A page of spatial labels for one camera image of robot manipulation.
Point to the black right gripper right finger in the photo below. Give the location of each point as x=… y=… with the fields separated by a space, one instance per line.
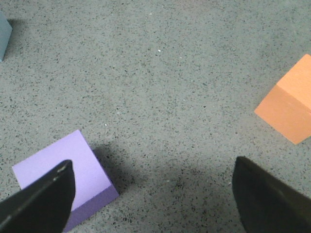
x=267 y=205

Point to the purple cube at right edge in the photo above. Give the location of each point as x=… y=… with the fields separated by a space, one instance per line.
x=94 y=189

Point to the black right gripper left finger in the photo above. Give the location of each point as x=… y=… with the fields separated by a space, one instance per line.
x=42 y=207

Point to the orange foam cube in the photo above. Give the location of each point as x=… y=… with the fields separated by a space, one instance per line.
x=287 y=107

